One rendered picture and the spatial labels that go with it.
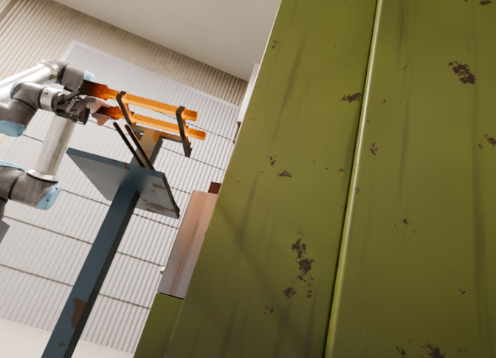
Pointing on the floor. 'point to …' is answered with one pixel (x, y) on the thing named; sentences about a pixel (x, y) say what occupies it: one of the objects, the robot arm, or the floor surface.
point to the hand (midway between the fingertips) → (111, 111)
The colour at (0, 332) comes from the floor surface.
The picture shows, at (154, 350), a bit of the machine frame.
